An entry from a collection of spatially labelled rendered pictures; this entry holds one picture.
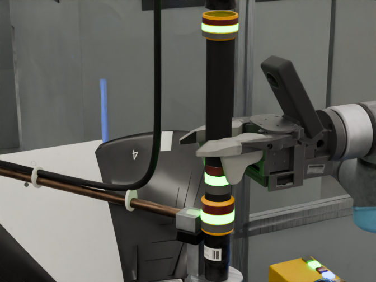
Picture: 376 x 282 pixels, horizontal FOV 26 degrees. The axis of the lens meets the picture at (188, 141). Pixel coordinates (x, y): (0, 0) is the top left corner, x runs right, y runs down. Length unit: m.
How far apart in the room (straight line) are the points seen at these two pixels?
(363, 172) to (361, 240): 1.06
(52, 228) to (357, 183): 0.51
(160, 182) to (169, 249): 0.11
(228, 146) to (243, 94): 0.89
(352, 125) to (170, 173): 0.28
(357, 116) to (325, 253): 1.09
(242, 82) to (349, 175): 0.68
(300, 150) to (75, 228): 0.48
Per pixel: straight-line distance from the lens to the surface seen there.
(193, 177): 1.18
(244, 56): 1.84
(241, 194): 1.96
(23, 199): 1.38
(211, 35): 0.97
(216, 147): 0.99
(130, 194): 1.12
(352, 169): 1.22
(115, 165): 1.23
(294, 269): 1.63
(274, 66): 1.03
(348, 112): 1.11
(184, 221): 1.08
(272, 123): 1.06
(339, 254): 2.20
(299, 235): 2.09
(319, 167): 1.11
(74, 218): 1.39
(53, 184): 1.20
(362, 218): 1.20
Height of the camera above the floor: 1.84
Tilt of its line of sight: 19 degrees down
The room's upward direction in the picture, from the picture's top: straight up
